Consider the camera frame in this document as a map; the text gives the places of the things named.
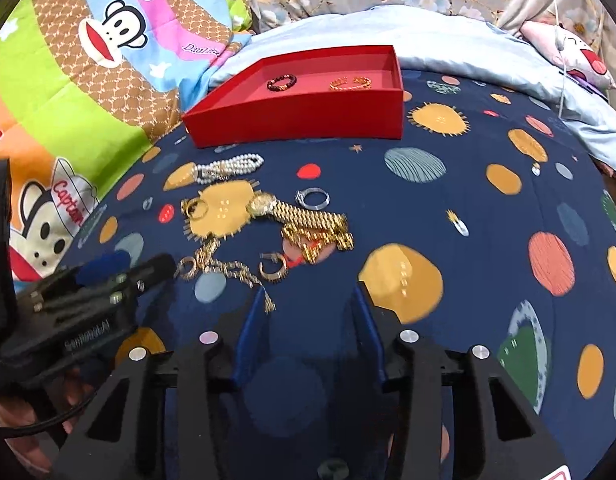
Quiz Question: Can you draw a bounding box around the gold cuff bracelet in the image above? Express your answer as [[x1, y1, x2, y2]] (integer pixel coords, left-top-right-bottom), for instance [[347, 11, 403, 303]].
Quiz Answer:
[[329, 76, 373, 92]]

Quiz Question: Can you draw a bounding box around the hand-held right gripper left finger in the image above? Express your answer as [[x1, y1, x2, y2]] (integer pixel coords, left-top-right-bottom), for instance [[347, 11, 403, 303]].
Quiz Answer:
[[53, 287, 269, 480]]

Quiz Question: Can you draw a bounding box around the gold wrist watch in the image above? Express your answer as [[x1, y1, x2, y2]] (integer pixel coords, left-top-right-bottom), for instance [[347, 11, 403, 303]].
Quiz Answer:
[[245, 191, 357, 252]]

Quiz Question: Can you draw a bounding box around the light blue sheet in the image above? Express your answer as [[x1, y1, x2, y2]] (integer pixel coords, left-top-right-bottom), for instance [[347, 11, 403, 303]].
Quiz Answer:
[[208, 4, 616, 183]]

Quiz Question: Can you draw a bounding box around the navy planet print bedsheet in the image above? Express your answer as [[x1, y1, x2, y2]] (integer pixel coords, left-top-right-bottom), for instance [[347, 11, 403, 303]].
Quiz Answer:
[[53, 67, 616, 480]]

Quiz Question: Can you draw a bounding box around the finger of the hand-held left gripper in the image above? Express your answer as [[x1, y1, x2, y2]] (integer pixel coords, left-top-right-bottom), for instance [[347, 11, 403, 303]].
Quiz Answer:
[[110, 253, 177, 307], [63, 251, 135, 291]]

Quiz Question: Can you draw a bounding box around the white pearl bracelet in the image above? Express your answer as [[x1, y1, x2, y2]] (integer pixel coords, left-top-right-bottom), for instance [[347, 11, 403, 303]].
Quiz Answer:
[[195, 154, 265, 185]]

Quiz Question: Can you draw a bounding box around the gold hoop earring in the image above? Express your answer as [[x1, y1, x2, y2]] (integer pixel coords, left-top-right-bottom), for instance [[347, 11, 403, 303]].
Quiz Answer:
[[259, 253, 289, 282]]

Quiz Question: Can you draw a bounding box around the cartoon monkey blanket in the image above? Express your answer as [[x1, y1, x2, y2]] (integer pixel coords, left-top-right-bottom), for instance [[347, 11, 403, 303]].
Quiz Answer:
[[0, 0, 255, 283]]

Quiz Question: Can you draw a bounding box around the purple flat case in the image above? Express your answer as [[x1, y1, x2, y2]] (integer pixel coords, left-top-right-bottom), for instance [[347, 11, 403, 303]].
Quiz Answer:
[[566, 71, 607, 97]]

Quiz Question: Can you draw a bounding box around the white cable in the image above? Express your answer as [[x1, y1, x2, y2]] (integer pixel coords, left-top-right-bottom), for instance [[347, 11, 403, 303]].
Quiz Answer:
[[542, 0, 574, 122]]

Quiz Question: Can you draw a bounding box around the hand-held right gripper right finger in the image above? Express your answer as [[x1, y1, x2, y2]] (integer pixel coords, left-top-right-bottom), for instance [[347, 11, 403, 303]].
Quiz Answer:
[[350, 282, 571, 480]]

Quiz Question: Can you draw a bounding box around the black cable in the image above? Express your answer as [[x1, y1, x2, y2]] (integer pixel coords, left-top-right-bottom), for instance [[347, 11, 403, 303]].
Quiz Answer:
[[0, 380, 96, 438]]

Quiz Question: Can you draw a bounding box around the pink cartoon pillow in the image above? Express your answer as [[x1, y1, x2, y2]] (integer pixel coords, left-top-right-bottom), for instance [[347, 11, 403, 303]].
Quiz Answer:
[[519, 20, 616, 92]]

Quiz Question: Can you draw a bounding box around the gold ring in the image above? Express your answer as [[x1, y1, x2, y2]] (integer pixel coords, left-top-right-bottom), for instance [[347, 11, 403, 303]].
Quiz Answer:
[[181, 197, 211, 221]]

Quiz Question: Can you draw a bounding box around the silver ring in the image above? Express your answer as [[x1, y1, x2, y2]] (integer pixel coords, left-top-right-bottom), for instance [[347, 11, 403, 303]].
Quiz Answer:
[[295, 187, 331, 210]]

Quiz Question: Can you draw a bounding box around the gold clover chain bracelet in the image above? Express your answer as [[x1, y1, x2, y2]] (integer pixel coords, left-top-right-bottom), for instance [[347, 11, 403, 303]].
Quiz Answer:
[[175, 236, 277, 312]]

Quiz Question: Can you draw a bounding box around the red cardboard box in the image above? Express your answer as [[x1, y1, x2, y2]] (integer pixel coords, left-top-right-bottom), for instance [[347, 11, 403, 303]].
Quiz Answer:
[[182, 45, 405, 149]]

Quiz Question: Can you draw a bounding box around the person's left hand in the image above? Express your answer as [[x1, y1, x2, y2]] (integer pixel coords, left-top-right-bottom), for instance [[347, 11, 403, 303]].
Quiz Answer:
[[0, 364, 98, 461]]

